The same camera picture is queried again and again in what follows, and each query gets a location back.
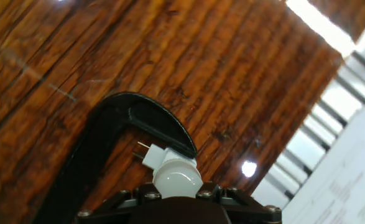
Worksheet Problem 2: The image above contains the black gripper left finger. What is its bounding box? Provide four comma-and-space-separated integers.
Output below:
76, 182, 163, 224

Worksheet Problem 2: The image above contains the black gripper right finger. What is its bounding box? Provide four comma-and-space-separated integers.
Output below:
195, 182, 282, 224

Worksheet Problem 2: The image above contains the white light bulb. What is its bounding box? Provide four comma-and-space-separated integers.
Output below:
152, 158, 203, 199

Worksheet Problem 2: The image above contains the black C-clamp with steel screw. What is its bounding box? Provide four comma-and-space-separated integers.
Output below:
32, 91, 198, 224

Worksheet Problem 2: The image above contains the printed white paper sheet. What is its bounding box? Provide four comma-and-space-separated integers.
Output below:
281, 102, 365, 224

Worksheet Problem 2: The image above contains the brown wooden board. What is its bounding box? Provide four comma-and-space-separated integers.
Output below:
0, 0, 365, 224

